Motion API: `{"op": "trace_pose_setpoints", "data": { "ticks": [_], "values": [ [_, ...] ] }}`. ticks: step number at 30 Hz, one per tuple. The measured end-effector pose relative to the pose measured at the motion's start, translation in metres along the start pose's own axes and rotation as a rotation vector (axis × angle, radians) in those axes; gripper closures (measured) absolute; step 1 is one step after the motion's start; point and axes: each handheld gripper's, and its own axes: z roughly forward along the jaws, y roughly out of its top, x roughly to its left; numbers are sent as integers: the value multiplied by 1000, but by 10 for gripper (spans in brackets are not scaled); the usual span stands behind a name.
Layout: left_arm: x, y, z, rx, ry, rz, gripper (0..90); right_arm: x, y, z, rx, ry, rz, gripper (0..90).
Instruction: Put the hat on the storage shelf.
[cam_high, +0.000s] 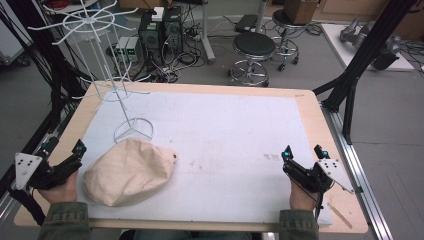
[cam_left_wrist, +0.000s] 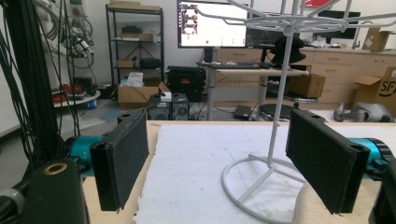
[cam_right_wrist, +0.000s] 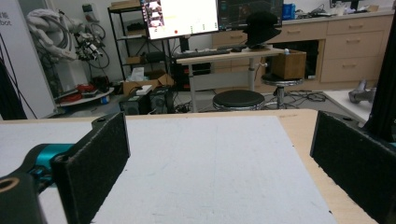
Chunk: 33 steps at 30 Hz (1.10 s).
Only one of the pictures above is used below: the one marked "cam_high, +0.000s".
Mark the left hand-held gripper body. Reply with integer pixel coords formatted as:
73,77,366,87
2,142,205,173
14,152,83,191

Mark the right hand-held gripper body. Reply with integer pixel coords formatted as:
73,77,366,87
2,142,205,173
282,158,355,195

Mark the person's right hand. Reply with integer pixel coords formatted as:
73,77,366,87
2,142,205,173
288,178,322,212

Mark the person's left hand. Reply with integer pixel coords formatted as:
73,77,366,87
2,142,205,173
39,169,80,205

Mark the thin wooden stick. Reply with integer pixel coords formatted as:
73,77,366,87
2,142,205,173
327,201,354,230

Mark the beige cap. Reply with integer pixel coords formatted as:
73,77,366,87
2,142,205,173
82,137,179,208

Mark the white foam mat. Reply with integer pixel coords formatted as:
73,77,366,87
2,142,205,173
75,90,335,227

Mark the chrome stool with box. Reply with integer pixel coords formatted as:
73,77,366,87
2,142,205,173
271,8,300,73

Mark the grey equipment case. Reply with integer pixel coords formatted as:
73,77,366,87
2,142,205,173
0,19,33,67

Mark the white floor board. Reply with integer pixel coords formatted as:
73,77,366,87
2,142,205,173
320,22,416,73

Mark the small silver box device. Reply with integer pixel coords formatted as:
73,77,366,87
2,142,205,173
114,35,140,63

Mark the black round stool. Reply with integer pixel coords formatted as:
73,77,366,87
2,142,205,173
227,31,277,88

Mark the black computer tower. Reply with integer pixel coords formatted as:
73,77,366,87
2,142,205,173
137,10,165,67
162,5,184,57

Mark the flat black case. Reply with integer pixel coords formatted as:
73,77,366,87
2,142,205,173
234,13,260,34

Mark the brown cardboard box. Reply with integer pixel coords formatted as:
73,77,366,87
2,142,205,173
282,0,320,26

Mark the white box device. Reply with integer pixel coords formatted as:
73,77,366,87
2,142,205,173
151,6,165,23

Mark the aluminium rail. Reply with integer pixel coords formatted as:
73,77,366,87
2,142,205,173
320,102,395,240

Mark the black cable bundle stand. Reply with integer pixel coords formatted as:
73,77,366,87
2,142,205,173
0,0,88,134

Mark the black metal frame stand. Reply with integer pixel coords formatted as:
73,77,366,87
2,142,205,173
312,0,418,146

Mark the tangle of floor cables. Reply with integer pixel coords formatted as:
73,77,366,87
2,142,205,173
139,23,209,84

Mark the white wire hanging rack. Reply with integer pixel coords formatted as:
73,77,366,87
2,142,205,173
27,0,156,145

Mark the grey metal post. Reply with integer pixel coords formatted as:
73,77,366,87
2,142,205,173
199,0,217,65

